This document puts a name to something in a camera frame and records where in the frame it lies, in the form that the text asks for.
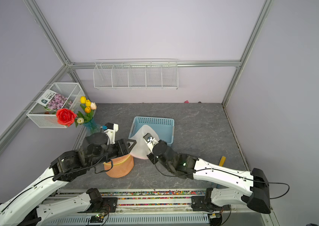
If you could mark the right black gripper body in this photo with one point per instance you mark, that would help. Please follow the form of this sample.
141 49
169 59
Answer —
152 157

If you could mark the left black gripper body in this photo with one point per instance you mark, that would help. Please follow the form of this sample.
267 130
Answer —
121 149

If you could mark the white mesh laundry bag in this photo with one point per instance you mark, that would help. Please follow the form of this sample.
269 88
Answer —
141 148

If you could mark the orange mesh laundry bag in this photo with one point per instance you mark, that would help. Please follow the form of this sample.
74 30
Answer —
121 166

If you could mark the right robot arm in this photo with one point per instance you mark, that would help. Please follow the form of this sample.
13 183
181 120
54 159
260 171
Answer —
250 188

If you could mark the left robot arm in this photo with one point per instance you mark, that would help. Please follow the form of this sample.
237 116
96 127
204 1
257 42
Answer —
27 208

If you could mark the light blue plastic basket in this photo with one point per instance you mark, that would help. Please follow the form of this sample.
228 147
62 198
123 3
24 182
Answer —
164 127

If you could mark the tulip bouquet in vase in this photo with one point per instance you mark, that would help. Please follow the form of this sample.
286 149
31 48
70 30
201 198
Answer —
86 118

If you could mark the red artificial rose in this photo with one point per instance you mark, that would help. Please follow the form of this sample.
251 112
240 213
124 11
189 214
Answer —
65 117

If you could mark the purple flower packet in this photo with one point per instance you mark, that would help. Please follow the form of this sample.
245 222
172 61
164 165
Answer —
53 101

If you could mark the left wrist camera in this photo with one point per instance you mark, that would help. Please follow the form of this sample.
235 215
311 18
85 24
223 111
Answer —
110 129

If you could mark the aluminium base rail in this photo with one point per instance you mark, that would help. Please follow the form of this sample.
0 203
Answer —
215 207

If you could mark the long white wire shelf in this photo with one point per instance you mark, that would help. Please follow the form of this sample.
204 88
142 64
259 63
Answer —
136 74

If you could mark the white wire corner basket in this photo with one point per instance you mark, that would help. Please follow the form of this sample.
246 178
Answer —
47 119

